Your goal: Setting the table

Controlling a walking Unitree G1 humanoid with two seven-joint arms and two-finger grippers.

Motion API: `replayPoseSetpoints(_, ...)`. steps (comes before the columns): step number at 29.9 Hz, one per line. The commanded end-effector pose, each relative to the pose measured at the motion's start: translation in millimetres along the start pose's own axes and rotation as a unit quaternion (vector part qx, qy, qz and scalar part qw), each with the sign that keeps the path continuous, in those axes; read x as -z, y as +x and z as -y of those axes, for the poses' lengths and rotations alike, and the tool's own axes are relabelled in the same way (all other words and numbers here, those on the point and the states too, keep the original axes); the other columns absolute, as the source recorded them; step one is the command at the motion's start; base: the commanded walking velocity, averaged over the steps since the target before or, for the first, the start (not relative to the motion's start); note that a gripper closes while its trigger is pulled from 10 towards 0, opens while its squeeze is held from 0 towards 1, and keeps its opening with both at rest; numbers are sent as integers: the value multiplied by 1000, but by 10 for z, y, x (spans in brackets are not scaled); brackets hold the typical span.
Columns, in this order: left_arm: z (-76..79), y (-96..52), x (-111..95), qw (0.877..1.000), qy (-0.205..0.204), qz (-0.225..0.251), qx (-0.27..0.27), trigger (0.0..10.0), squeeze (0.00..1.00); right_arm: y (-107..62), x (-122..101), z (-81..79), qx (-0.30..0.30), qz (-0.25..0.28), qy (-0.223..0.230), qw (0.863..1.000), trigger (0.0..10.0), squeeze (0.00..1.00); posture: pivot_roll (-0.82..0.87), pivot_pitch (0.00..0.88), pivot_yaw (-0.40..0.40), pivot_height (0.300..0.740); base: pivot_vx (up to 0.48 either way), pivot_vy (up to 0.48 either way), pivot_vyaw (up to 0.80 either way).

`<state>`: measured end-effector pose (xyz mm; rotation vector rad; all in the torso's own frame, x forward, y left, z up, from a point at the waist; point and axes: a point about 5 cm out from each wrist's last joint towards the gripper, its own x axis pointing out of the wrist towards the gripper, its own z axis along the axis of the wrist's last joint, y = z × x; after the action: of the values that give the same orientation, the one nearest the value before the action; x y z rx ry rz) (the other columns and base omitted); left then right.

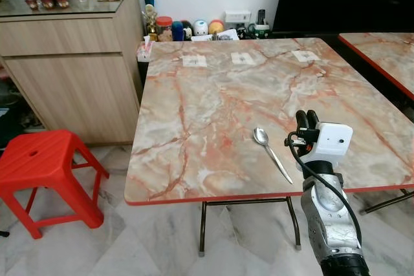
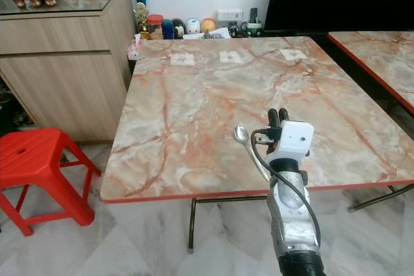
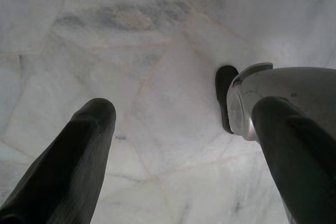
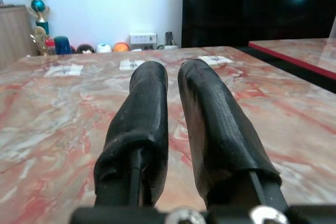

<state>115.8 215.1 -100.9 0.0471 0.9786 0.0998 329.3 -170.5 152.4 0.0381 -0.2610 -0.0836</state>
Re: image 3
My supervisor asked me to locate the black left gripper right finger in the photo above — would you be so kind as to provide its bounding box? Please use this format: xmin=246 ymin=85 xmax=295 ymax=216
xmin=251 ymin=95 xmax=336 ymax=224

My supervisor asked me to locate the silver robot leg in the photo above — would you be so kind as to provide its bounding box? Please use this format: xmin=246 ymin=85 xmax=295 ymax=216
xmin=226 ymin=62 xmax=336 ymax=142

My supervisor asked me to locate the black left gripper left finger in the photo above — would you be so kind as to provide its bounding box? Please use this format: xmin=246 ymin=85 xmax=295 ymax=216
xmin=0 ymin=98 xmax=117 ymax=224

